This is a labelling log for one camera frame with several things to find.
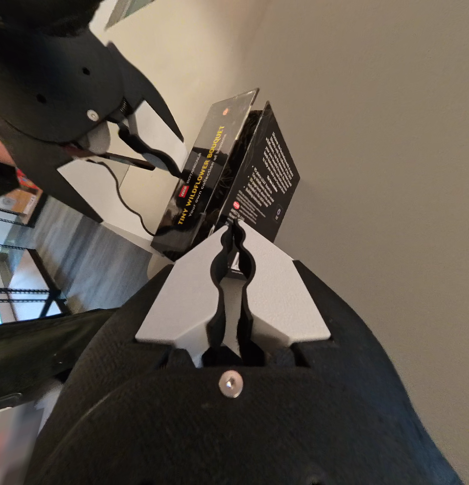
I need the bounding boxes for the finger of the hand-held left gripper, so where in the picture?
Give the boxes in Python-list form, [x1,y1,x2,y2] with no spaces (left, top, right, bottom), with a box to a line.
[57,158,156,238]
[118,100,190,179]

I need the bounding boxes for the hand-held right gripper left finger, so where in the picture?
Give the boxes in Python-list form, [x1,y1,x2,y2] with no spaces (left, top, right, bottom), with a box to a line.
[135,223,233,367]

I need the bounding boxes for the black lego flower box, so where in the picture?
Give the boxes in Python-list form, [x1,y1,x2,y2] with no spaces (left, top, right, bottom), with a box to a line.
[150,88,300,263]

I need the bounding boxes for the person's dark jacket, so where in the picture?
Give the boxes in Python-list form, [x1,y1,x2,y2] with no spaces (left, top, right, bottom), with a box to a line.
[0,309,118,402]

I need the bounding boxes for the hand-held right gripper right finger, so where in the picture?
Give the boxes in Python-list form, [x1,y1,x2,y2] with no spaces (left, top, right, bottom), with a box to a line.
[233,221,332,366]

